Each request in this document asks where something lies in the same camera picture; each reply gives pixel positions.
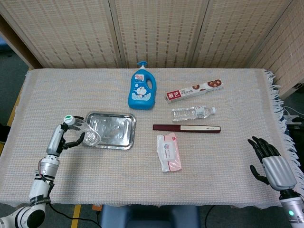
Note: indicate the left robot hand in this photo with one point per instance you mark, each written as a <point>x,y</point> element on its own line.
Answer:
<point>59,140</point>

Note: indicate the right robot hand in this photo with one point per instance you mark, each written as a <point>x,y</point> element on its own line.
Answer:
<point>275,165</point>

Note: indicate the small transparent plastic bottle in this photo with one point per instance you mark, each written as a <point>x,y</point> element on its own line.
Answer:
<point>86,133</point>

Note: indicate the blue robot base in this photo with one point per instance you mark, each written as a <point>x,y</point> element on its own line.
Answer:
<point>148,216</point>

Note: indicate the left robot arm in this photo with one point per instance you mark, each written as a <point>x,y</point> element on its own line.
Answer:
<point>35,192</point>

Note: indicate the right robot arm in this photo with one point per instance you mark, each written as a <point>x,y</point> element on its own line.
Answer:
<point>291,206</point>

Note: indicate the silver metal tray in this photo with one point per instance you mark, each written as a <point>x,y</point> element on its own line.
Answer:
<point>111,130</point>

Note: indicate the blue detergent pump bottle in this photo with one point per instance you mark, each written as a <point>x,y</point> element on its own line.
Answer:
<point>141,88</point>

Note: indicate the clear water bottle white cap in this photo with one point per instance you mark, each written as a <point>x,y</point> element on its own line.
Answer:
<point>192,113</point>

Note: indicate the woven beige tablecloth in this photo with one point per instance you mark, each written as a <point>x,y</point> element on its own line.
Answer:
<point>142,166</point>

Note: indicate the dark red slim box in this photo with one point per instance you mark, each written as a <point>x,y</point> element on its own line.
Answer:
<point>187,128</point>

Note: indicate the pink wet wipes pack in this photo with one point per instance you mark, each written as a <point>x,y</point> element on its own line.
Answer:
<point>168,152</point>

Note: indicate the long baking paper box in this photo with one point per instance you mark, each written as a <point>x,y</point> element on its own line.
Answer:
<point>194,91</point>

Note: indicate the folding woven screen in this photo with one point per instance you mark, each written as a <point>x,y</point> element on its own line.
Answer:
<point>152,33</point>

